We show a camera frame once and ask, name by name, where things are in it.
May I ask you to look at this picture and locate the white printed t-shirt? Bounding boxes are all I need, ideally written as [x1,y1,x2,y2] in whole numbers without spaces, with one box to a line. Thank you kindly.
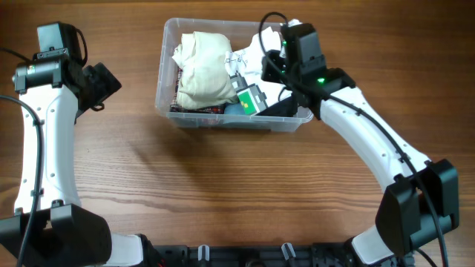
[224,27,292,116]

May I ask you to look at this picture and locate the black cloth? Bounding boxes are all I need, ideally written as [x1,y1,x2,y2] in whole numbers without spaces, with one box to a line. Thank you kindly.
[258,95,298,117]

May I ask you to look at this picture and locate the blue denim jeans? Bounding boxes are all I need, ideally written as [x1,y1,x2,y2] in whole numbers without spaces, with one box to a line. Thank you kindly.
[223,103,246,115]

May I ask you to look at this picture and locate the cream cloth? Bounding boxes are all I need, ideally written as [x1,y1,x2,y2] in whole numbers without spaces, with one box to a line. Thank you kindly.
[172,31,238,110]

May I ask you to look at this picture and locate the red navy plaid shirt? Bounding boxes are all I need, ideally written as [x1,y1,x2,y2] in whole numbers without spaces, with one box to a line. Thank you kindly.
[169,68,225,114]

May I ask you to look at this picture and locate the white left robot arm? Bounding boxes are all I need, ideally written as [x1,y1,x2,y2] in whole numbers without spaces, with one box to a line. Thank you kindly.
[1,56,154,266]

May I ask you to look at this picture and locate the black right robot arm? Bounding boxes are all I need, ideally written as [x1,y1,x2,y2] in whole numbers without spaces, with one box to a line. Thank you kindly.
[262,50,459,266]

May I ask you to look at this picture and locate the clear plastic storage container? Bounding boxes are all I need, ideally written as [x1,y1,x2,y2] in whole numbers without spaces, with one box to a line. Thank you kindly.
[155,18,314,132]

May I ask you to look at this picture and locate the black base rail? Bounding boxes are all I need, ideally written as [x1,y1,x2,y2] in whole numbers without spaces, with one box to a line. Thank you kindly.
[154,243,356,267]

